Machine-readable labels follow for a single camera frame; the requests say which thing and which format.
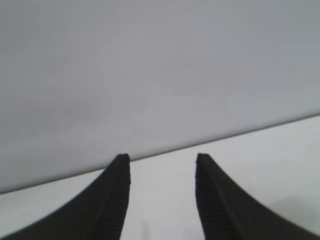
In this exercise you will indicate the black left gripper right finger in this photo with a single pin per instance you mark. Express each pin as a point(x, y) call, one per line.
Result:
point(225, 210)

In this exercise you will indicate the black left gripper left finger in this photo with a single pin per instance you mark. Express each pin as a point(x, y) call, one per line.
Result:
point(100, 207)

